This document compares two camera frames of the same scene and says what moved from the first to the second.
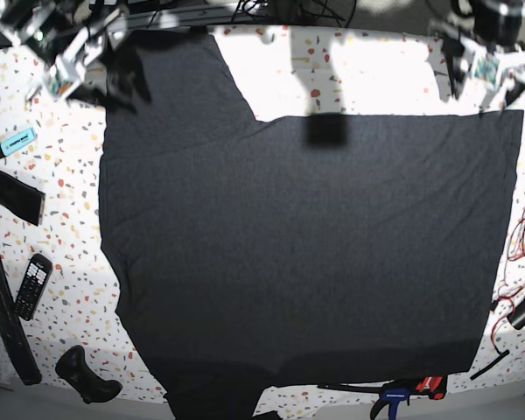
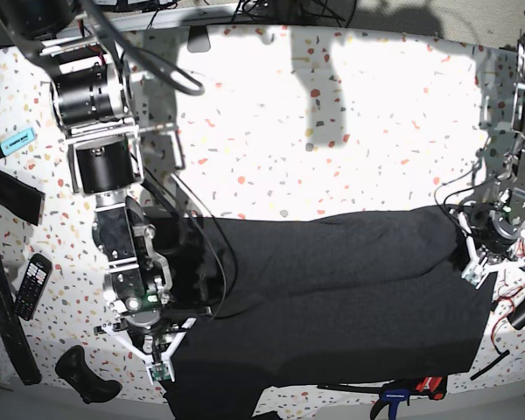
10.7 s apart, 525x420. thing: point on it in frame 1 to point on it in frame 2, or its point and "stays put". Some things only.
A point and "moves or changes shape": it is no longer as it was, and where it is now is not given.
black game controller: [73, 367] stays put
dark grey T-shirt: [254, 253] moves or changes shape
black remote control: [35, 283] stays put
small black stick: [493, 363] stays put
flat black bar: [22, 199] stays put
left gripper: [91, 43] to [142, 329]
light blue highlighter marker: [13, 143] stays put
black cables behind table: [289, 10] stays put
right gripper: [514, 70] to [489, 234]
